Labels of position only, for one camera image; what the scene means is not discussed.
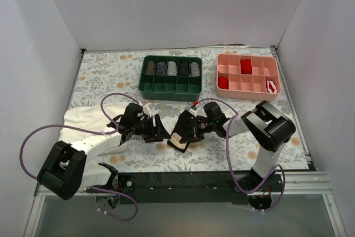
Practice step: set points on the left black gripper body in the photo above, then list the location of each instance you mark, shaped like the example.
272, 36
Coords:
154, 128

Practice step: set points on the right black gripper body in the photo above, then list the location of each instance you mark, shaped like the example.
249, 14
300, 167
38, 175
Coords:
191, 125

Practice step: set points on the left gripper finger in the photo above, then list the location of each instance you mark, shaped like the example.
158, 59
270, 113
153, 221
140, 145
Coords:
159, 130
152, 138

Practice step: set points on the black underwear beige waistband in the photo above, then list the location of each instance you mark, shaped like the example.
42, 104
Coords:
178, 132

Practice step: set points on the pink divided organizer tray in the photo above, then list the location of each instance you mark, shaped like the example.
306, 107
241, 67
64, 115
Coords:
247, 86

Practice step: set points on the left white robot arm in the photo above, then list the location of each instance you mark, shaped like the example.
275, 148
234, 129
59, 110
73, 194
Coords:
65, 169

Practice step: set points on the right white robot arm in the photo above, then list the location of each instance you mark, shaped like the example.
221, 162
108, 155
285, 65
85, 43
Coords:
271, 128

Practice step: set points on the red rolled underwear lower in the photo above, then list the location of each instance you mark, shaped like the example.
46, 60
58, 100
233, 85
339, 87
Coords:
223, 83

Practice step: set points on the red rolled underwear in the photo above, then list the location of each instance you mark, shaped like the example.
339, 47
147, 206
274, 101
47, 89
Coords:
246, 66
223, 83

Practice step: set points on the grey white rolled underwear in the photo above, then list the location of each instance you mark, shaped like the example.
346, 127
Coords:
194, 69

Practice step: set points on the brown rolled underwear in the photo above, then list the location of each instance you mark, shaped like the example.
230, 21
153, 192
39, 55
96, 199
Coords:
150, 68

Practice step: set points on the white grey striped roll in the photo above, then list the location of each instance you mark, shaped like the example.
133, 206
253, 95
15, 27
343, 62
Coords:
172, 68

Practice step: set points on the blue striped rolled underwear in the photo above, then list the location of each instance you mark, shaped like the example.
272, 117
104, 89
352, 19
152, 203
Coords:
161, 68

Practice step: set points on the black rolled underwear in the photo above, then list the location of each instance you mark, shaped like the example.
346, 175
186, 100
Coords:
183, 69

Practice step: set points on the red rolled underwear upper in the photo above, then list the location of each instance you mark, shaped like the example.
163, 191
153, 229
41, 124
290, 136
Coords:
246, 66

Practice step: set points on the red white striped roll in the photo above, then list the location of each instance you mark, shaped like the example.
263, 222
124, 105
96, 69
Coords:
271, 86

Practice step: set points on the white folded cloth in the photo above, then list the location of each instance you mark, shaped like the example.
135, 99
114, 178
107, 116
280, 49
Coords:
86, 129

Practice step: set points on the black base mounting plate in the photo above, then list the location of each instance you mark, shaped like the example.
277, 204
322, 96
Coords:
181, 187

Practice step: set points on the green divided organizer tray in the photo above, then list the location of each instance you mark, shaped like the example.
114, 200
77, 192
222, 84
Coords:
170, 88

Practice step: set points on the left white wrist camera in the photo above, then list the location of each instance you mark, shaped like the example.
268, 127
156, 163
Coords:
148, 109

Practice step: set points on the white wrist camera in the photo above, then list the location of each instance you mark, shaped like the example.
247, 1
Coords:
193, 110
148, 109

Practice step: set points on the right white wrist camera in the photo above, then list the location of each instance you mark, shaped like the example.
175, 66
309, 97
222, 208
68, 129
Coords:
193, 110

